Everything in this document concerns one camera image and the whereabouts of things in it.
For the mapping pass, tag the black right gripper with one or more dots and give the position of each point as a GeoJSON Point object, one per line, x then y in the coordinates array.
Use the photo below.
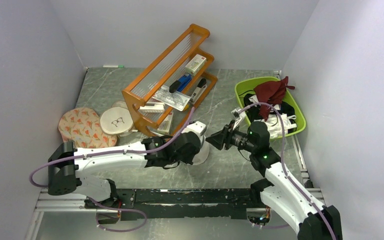
{"type": "Point", "coordinates": [223, 136]}

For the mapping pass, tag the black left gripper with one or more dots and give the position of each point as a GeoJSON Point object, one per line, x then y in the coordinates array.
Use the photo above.
{"type": "Point", "coordinates": [190, 159]}

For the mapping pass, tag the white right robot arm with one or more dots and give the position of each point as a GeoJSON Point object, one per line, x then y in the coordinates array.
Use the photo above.
{"type": "Point", "coordinates": [309, 217]}

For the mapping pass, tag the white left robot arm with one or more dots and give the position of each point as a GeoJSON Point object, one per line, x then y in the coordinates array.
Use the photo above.
{"type": "Point", "coordinates": [71, 169]}

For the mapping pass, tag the floral orange bra wash bag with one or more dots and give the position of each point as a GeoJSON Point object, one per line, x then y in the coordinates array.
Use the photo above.
{"type": "Point", "coordinates": [82, 126]}

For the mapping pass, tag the white stapler box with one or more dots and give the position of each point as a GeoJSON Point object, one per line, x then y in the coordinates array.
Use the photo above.
{"type": "Point", "coordinates": [165, 127]}

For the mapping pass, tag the clear protractor ruler packet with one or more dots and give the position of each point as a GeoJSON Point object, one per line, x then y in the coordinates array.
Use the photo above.
{"type": "Point", "coordinates": [176, 100]}

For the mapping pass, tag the grey long stapler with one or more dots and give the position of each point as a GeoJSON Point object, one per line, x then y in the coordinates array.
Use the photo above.
{"type": "Point", "coordinates": [198, 91]}

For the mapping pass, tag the orange wooden desk shelf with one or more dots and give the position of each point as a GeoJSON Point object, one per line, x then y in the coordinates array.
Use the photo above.
{"type": "Point", "coordinates": [164, 70]}

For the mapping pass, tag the lime green plastic basket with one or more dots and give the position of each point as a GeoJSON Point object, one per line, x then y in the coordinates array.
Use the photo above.
{"type": "Point", "coordinates": [247, 86]}

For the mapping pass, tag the blue black stapler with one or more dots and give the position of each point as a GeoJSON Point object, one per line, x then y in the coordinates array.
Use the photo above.
{"type": "Point", "coordinates": [180, 84]}

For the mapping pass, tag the black white garments pile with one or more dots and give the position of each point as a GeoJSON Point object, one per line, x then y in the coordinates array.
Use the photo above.
{"type": "Point", "coordinates": [287, 115]}

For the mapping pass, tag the dark red garment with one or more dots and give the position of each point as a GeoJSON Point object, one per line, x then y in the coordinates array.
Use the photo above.
{"type": "Point", "coordinates": [273, 92]}

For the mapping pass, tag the white staples box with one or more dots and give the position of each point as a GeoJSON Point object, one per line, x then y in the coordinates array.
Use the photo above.
{"type": "Point", "coordinates": [195, 64]}

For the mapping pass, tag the white green marker pen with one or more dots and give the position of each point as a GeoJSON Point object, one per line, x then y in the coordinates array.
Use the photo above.
{"type": "Point", "coordinates": [113, 66]}

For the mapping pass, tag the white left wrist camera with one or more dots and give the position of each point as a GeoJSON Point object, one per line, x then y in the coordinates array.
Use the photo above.
{"type": "Point", "coordinates": [198, 127]}

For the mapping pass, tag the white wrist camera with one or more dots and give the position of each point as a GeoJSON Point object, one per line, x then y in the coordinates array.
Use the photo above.
{"type": "Point", "coordinates": [239, 116]}
{"type": "Point", "coordinates": [198, 127]}

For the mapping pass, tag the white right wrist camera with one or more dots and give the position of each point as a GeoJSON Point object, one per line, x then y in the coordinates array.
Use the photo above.
{"type": "Point", "coordinates": [239, 116]}

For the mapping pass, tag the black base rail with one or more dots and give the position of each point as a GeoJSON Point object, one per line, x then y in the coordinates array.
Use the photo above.
{"type": "Point", "coordinates": [235, 203]}

